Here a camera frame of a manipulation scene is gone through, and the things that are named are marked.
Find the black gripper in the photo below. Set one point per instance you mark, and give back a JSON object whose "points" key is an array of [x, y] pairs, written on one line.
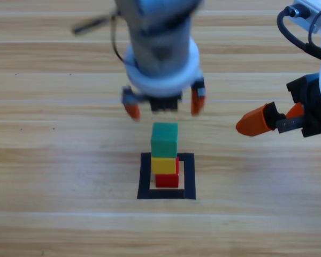
{"points": [[164, 104], [314, 111]]}

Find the green cube block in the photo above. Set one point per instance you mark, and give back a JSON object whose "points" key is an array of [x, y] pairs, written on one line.
{"points": [[164, 140]]}

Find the yellow cube block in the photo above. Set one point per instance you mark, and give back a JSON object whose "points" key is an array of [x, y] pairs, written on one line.
{"points": [[163, 165]]}

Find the red cube block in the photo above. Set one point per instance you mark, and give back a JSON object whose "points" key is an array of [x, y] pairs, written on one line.
{"points": [[167, 180]]}

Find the black tape square outline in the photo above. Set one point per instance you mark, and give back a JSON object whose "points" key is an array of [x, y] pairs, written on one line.
{"points": [[190, 176]]}

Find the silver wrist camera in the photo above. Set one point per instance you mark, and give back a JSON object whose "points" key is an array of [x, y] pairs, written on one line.
{"points": [[305, 18]]}

